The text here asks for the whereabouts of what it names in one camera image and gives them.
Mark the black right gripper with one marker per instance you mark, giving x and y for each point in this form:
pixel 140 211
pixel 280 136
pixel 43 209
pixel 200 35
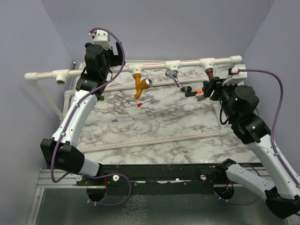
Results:
pixel 210 86

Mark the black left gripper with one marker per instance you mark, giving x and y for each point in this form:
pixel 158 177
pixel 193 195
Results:
pixel 117 60

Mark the brown water faucet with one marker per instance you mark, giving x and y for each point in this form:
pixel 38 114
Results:
pixel 209 73

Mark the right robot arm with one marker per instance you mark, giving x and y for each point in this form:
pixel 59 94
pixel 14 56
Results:
pixel 238 102

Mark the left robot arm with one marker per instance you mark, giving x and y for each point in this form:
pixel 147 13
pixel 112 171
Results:
pixel 60 151

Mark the orange water faucet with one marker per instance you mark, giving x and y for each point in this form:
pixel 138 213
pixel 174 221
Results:
pixel 141 85

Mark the grey silver water faucet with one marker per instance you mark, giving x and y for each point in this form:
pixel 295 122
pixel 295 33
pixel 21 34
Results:
pixel 172 74

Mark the beige mini stapler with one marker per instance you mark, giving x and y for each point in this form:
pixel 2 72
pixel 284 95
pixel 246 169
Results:
pixel 200 98

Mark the black orange highlighter marker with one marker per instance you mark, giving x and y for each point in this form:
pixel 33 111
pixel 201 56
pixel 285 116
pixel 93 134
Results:
pixel 194 93

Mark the red white marker pen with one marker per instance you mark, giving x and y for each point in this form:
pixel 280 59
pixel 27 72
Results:
pixel 143 102

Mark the purple white marker pen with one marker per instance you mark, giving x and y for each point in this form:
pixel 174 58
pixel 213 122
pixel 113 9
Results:
pixel 123 120

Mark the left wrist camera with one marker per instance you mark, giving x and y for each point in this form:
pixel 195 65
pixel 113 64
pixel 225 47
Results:
pixel 101 38

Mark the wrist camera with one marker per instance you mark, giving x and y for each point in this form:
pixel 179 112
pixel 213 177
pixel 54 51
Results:
pixel 101 38
pixel 234 76

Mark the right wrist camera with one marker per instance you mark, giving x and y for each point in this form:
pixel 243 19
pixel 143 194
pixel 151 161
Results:
pixel 234 76

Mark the dark grey hose nozzle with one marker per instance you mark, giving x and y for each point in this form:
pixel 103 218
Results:
pixel 186 89

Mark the white pvc pipe frame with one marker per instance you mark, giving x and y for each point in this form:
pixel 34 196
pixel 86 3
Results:
pixel 182 63

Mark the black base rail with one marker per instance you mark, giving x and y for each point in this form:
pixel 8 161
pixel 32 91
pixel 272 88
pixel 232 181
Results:
pixel 165 179

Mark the aluminium table frame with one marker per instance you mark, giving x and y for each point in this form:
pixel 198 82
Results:
pixel 169 129

